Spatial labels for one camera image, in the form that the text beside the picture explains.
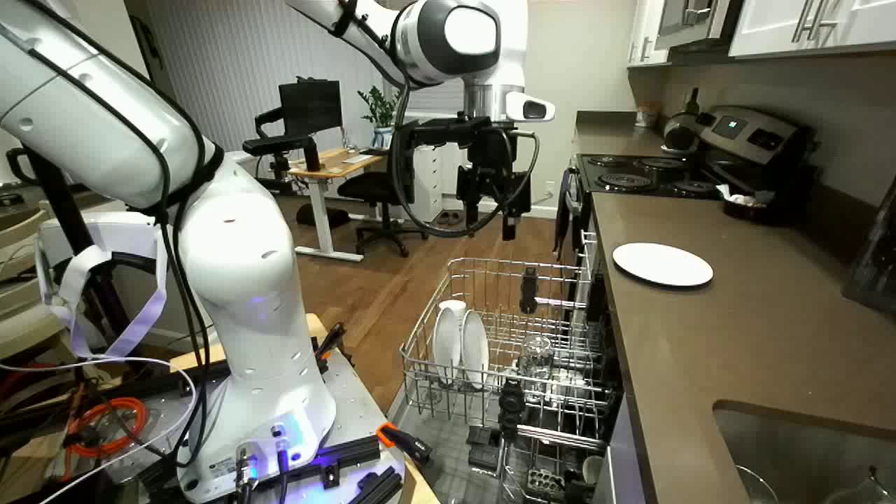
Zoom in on green potted plant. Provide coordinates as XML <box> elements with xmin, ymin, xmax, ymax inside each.
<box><xmin>357</xmin><ymin>83</ymin><xmax>403</xmax><ymax>151</ymax></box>

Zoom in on dark cutlery basket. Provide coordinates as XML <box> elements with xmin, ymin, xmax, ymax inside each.
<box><xmin>461</xmin><ymin>421</ymin><xmax>563</xmax><ymax>504</ymax></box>

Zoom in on black plastic rack fitting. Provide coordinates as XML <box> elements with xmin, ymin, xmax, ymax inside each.
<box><xmin>518</xmin><ymin>263</ymin><xmax>542</xmax><ymax>315</ymax></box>
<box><xmin>497</xmin><ymin>374</ymin><xmax>529</xmax><ymax>435</ymax></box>

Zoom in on white box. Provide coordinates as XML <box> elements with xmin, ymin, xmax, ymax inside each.
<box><xmin>37</xmin><ymin>207</ymin><xmax>170</xmax><ymax>274</ymax></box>

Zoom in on white wall cabinet with handles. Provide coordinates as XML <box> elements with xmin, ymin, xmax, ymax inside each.
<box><xmin>725</xmin><ymin>0</ymin><xmax>896</xmax><ymax>60</ymax></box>

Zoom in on metal robot mounting table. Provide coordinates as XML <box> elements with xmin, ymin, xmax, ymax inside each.
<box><xmin>119</xmin><ymin>309</ymin><xmax>417</xmax><ymax>504</ymax></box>

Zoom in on clear tumbler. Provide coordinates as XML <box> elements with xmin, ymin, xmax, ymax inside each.
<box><xmin>734</xmin><ymin>461</ymin><xmax>781</xmax><ymax>504</ymax></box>

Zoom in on black stand pole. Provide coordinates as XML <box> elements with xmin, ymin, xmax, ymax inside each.
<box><xmin>9</xmin><ymin>148</ymin><xmax>133</xmax><ymax>339</ymax></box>

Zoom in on dark over-range microwave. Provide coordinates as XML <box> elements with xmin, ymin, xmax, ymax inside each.
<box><xmin>655</xmin><ymin>0</ymin><xmax>745</xmax><ymax>52</ymax></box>

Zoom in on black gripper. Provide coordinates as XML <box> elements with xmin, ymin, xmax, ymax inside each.
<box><xmin>458</xmin><ymin>116</ymin><xmax>538</xmax><ymax>244</ymax></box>

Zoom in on clear glass bowl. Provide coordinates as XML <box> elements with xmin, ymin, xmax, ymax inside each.
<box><xmin>823</xmin><ymin>465</ymin><xmax>896</xmax><ymax>504</ymax></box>

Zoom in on black kettle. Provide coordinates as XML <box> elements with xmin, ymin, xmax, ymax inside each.
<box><xmin>657</xmin><ymin>87</ymin><xmax>716</xmax><ymax>157</ymax></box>

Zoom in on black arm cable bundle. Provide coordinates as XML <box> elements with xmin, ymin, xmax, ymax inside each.
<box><xmin>24</xmin><ymin>25</ymin><xmax>227</xmax><ymax>470</ymax></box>

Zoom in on black pan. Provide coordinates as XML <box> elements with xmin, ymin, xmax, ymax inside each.
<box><xmin>713</xmin><ymin>179</ymin><xmax>794</xmax><ymax>225</ymax></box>

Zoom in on clear drinking glass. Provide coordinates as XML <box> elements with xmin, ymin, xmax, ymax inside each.
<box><xmin>520</xmin><ymin>329</ymin><xmax>598</xmax><ymax>393</ymax></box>

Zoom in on black clamp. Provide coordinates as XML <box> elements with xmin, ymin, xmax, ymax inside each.
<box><xmin>347</xmin><ymin>465</ymin><xmax>403</xmax><ymax>504</ymax></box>
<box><xmin>311</xmin><ymin>433</ymin><xmax>382</xmax><ymax>489</ymax></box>

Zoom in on thin white cable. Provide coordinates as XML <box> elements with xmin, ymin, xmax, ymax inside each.
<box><xmin>0</xmin><ymin>353</ymin><xmax>203</xmax><ymax>504</ymax></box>

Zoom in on pale lavender strap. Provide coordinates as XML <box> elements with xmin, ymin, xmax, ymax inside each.
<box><xmin>37</xmin><ymin>244</ymin><xmax>172</xmax><ymax>365</ymax></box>

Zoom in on narrow white wall cabinet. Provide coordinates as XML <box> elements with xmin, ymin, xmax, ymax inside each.
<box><xmin>623</xmin><ymin>0</ymin><xmax>671</xmax><ymax>67</ymax></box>

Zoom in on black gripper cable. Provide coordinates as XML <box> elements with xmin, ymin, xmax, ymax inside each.
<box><xmin>389</xmin><ymin>81</ymin><xmax>542</xmax><ymax>241</ymax></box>

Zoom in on white mug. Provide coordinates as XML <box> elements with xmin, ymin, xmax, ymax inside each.
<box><xmin>578</xmin><ymin>454</ymin><xmax>608</xmax><ymax>486</ymax></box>

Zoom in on built-in dishwasher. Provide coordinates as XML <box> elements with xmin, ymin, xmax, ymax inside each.
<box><xmin>387</xmin><ymin>399</ymin><xmax>627</xmax><ymax>504</ymax></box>

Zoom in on black computer monitor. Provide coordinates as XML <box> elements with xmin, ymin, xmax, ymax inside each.
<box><xmin>277</xmin><ymin>77</ymin><xmax>343</xmax><ymax>141</ymax></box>

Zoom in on wooden desk white legs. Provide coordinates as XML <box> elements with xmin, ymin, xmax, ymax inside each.
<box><xmin>282</xmin><ymin>148</ymin><xmax>389</xmax><ymax>266</ymax></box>

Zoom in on black countertop appliance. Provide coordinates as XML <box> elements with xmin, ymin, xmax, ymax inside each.
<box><xmin>842</xmin><ymin>175</ymin><xmax>896</xmax><ymax>319</ymax></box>

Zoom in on black office chair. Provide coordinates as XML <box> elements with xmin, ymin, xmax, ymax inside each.
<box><xmin>335</xmin><ymin>137</ymin><xmax>415</xmax><ymax>259</ymax></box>

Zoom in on wire dishwasher rack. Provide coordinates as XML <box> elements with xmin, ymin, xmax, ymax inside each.
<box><xmin>398</xmin><ymin>255</ymin><xmax>623</xmax><ymax>456</ymax></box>

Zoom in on orange black screwdriver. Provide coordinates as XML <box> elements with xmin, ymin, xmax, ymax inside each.
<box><xmin>375</xmin><ymin>420</ymin><xmax>434</xmax><ymax>468</ymax></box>

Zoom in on stacked wooden planks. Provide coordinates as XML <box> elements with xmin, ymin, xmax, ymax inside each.
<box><xmin>0</xmin><ymin>189</ymin><xmax>72</xmax><ymax>365</ymax></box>

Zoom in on orange coiled cable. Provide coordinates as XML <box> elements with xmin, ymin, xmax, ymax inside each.
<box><xmin>65</xmin><ymin>393</ymin><xmax>151</xmax><ymax>461</ymax></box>

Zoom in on steel kitchen sink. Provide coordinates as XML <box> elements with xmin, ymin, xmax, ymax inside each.
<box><xmin>710</xmin><ymin>399</ymin><xmax>896</xmax><ymax>504</ymax></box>

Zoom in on white round plate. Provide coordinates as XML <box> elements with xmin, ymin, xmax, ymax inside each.
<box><xmin>609</xmin><ymin>241</ymin><xmax>716</xmax><ymax>290</ymax></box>
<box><xmin>458</xmin><ymin>305</ymin><xmax>492</xmax><ymax>392</ymax></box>
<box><xmin>431</xmin><ymin>297</ymin><xmax>471</xmax><ymax>385</ymax></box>

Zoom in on white cloth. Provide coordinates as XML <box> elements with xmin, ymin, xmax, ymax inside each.
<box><xmin>713</xmin><ymin>181</ymin><xmax>765</xmax><ymax>207</ymax></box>

